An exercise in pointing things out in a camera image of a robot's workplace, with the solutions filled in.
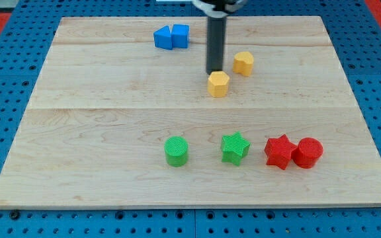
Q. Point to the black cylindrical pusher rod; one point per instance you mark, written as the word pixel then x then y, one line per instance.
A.
pixel 215 40

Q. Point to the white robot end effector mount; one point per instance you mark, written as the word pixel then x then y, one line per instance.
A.
pixel 219 8

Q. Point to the yellow hexagon block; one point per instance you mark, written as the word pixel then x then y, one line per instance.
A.
pixel 218 83

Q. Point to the yellow heart block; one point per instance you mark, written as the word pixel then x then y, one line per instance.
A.
pixel 243 63

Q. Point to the blue cube block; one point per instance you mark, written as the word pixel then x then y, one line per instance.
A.
pixel 180 36

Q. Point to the blue triangle block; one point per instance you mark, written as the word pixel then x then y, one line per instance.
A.
pixel 163 38

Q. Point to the green star block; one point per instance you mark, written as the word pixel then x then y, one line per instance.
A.
pixel 234 148

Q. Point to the green cylinder block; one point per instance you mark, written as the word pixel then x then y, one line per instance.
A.
pixel 176 151

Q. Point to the red star block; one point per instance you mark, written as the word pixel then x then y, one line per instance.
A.
pixel 279 151

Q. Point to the red cylinder block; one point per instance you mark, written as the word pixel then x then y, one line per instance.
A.
pixel 307 153

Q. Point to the light wooden board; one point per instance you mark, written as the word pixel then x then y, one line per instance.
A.
pixel 106 100

